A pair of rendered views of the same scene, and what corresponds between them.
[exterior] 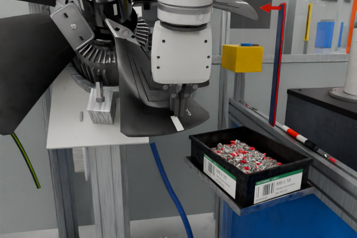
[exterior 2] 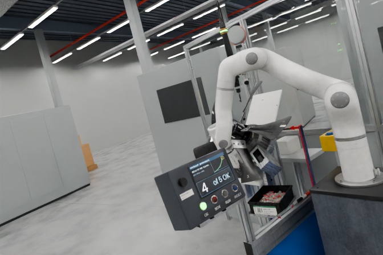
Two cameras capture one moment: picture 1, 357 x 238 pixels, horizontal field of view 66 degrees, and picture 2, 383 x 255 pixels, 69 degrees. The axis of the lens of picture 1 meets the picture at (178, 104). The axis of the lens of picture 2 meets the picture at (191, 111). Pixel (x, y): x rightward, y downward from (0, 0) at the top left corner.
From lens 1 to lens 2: 135 cm
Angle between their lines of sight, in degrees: 62
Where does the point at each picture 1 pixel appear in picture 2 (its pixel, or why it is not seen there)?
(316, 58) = not seen: outside the picture
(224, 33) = (372, 108)
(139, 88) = not seen: hidden behind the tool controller
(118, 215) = (267, 219)
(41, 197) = not seen: hidden behind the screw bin
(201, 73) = (235, 165)
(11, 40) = (210, 148)
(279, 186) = (264, 210)
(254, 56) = (331, 141)
